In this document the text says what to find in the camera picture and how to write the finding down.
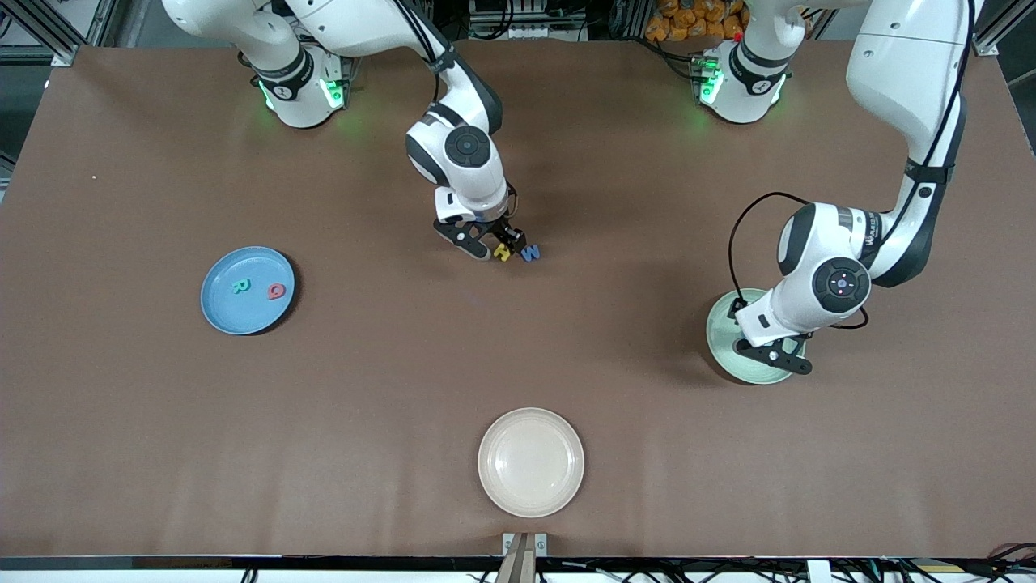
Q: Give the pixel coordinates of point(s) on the teal foam letter R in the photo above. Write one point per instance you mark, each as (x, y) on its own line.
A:
(240, 286)

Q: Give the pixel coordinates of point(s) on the black equipment rack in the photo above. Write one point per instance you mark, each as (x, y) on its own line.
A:
(518, 20)

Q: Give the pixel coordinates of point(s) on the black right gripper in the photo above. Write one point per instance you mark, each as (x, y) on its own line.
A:
(501, 227)

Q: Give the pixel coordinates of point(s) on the red foam letter Q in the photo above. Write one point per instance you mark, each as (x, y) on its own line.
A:
(272, 291)

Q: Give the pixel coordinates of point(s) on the yellow foam letter H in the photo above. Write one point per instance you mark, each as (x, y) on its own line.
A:
(503, 255)

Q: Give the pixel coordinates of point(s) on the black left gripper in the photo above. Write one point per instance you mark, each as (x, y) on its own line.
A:
(733, 307)

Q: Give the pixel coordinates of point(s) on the beige plate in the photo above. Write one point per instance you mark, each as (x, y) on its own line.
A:
(530, 461)

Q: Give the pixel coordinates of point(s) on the brown table cover sheet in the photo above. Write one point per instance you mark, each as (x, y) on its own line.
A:
(162, 445)

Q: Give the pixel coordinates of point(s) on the bag of orange items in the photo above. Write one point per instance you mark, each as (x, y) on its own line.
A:
(688, 20)

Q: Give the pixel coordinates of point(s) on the aluminium frame post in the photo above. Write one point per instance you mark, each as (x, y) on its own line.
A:
(65, 55)
(986, 44)

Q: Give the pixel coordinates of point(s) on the blue plate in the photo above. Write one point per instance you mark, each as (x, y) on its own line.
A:
(239, 316)

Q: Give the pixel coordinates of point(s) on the green plate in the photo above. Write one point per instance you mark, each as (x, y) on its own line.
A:
(720, 356)

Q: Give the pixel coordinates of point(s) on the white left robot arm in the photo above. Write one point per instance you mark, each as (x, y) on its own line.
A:
(906, 65)

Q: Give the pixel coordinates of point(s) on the metal mount bracket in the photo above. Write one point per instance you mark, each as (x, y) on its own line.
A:
(524, 559)

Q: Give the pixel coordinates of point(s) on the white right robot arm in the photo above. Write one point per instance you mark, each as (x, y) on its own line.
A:
(356, 20)

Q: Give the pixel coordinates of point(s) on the blue foam letter W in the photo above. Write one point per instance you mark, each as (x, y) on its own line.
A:
(530, 255)

